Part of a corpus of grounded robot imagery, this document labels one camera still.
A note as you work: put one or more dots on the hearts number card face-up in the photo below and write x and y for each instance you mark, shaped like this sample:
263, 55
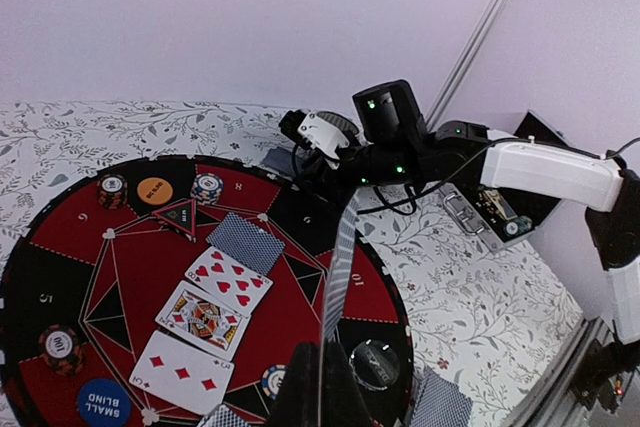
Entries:
237, 286

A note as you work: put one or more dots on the diamonds number card face-up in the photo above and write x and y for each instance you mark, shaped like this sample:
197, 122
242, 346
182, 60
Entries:
181, 374

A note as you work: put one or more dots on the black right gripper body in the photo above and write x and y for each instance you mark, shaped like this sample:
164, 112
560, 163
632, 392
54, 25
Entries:
314, 176

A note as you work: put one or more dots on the red black triangular card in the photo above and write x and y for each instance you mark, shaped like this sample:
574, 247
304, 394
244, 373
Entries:
179, 216

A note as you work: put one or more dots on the blue small blind button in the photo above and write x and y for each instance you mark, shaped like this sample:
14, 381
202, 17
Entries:
103, 403

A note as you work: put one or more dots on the aluminium poker chip case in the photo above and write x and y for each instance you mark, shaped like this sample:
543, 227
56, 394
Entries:
500, 217

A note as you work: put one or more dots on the right aluminium frame post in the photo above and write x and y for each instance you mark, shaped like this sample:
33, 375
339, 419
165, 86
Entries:
465, 60

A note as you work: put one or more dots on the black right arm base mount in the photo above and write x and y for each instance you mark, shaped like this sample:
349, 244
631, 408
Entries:
600, 374

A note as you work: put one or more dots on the round red black poker mat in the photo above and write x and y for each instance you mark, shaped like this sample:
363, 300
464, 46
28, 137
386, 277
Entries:
107, 273

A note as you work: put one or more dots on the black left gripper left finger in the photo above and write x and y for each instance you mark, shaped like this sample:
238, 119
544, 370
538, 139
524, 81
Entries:
297, 401

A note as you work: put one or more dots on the orange big blind button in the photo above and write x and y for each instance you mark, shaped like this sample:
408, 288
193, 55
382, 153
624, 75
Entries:
154, 191

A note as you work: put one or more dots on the king of diamonds card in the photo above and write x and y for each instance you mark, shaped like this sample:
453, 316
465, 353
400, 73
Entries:
202, 320

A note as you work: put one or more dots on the striped grey ceramic mug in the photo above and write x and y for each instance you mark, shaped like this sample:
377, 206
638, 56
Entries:
344, 124

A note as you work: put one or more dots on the red black chip stack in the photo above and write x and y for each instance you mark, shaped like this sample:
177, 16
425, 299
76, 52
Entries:
112, 191
62, 350

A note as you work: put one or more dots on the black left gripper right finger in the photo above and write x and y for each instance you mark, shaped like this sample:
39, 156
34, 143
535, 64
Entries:
342, 401

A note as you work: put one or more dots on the floral white table cloth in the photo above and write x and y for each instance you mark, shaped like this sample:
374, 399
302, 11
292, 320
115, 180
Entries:
492, 323

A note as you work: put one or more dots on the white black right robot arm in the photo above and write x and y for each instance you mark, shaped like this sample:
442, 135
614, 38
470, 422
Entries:
400, 150

